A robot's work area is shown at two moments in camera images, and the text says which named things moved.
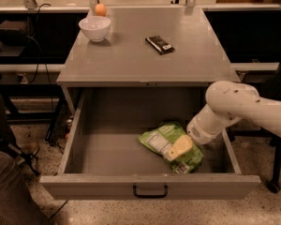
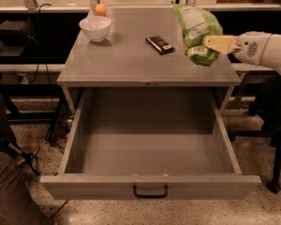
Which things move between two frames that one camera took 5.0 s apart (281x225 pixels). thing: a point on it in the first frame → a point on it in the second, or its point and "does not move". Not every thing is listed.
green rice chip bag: (162, 139) → (197, 23)
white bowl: (96, 27) does not move
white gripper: (197, 132) → (249, 50)
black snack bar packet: (158, 44) does not move
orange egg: (100, 9) does not move
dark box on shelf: (13, 33) does not move
